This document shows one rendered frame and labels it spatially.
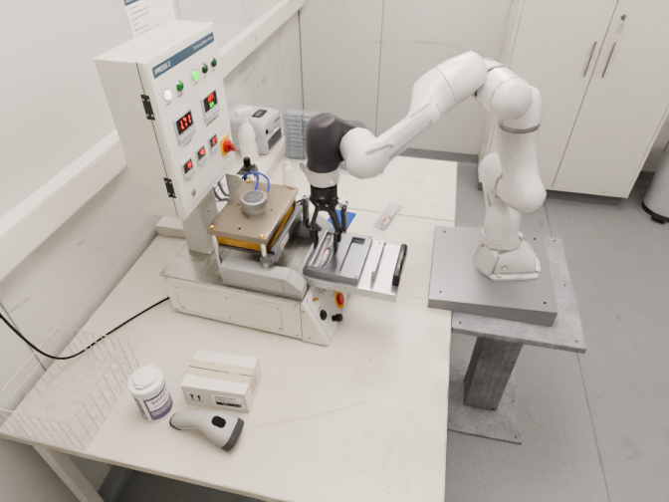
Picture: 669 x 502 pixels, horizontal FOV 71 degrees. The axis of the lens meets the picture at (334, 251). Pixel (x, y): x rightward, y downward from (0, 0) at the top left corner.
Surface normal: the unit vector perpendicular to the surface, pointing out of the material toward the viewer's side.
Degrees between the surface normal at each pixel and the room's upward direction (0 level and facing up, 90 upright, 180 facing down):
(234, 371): 1
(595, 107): 90
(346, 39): 90
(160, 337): 0
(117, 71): 90
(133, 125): 90
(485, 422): 0
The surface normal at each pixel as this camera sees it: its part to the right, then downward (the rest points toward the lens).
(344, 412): 0.00, -0.76
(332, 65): -0.22, 0.63
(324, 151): 0.05, 0.63
